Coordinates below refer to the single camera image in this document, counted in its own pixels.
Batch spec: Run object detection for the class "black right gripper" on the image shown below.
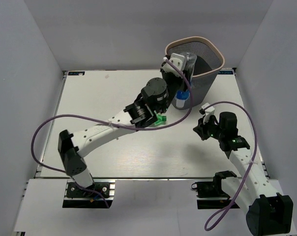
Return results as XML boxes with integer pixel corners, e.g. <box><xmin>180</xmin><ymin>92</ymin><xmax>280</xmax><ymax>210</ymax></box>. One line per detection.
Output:
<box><xmin>194</xmin><ymin>114</ymin><xmax>225</xmax><ymax>141</ymax></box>

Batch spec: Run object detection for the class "clear bottle blue label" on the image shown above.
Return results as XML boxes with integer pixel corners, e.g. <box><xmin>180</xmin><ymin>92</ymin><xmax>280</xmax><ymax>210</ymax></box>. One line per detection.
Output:
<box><xmin>175</xmin><ymin>52</ymin><xmax>197</xmax><ymax>109</ymax></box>

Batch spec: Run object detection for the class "green bottle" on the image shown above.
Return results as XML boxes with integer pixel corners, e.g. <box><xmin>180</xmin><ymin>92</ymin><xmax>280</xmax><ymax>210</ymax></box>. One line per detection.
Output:
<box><xmin>154</xmin><ymin>114</ymin><xmax>167</xmax><ymax>126</ymax></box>

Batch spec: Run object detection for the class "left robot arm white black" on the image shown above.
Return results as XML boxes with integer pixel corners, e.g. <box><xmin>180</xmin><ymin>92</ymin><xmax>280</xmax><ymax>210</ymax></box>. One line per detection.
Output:
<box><xmin>58</xmin><ymin>63</ymin><xmax>187</xmax><ymax>196</ymax></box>

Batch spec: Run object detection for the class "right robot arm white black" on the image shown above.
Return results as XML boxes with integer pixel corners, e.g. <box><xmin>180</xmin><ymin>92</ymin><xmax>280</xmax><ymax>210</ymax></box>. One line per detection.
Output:
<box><xmin>193</xmin><ymin>111</ymin><xmax>293</xmax><ymax>236</ymax></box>

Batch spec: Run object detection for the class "grey mesh waste bin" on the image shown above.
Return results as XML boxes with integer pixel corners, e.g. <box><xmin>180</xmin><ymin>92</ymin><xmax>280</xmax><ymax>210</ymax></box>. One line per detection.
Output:
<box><xmin>165</xmin><ymin>36</ymin><xmax>225</xmax><ymax>110</ymax></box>

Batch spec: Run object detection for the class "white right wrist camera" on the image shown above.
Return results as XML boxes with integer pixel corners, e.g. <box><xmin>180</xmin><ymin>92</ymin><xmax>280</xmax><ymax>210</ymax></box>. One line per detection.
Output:
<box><xmin>199</xmin><ymin>103</ymin><xmax>215</xmax><ymax>124</ymax></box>

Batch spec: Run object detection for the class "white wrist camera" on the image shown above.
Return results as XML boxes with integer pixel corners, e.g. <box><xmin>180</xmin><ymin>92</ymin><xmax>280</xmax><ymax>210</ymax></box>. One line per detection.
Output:
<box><xmin>161</xmin><ymin>53</ymin><xmax>187</xmax><ymax>77</ymax></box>
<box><xmin>199</xmin><ymin>103</ymin><xmax>215</xmax><ymax>124</ymax></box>

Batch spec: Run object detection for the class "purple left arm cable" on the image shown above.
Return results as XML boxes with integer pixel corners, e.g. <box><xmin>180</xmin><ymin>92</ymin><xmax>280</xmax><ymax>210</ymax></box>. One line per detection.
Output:
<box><xmin>31</xmin><ymin>59</ymin><xmax>194</xmax><ymax>208</ymax></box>

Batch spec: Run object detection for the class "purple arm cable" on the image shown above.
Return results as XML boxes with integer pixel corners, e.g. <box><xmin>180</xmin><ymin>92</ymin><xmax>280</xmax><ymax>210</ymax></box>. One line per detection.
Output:
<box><xmin>31</xmin><ymin>59</ymin><xmax>194</xmax><ymax>208</ymax></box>
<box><xmin>201</xmin><ymin>101</ymin><xmax>259</xmax><ymax>232</ymax></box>

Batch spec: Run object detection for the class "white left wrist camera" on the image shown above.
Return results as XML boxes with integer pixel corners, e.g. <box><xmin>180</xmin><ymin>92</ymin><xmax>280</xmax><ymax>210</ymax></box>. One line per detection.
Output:
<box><xmin>161</xmin><ymin>53</ymin><xmax>187</xmax><ymax>77</ymax></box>

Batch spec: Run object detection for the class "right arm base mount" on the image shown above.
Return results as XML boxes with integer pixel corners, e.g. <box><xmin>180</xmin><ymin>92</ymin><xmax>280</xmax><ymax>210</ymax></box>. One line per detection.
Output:
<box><xmin>191</xmin><ymin>181</ymin><xmax>232</xmax><ymax>209</ymax></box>

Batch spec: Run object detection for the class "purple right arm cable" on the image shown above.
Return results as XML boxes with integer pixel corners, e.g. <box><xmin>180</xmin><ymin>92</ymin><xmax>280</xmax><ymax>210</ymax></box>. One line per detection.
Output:
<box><xmin>201</xmin><ymin>101</ymin><xmax>259</xmax><ymax>232</ymax></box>

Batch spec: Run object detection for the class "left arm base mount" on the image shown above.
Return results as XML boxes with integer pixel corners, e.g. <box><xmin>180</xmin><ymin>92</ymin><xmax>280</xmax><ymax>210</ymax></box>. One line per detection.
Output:
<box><xmin>62</xmin><ymin>180</ymin><xmax>115</xmax><ymax>209</ymax></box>

